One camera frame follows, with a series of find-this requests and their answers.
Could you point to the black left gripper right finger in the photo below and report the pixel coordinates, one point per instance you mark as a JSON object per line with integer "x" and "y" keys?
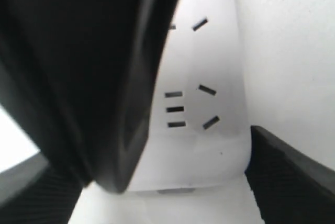
{"x": 289, "y": 187}

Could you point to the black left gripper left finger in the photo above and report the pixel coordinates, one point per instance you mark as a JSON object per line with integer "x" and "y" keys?
{"x": 37, "y": 191}

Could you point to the white five-outlet power strip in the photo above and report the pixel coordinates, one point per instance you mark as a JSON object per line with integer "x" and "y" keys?
{"x": 199, "y": 132}

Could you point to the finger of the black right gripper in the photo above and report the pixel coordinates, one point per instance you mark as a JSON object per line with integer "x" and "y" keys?
{"x": 79, "y": 75}

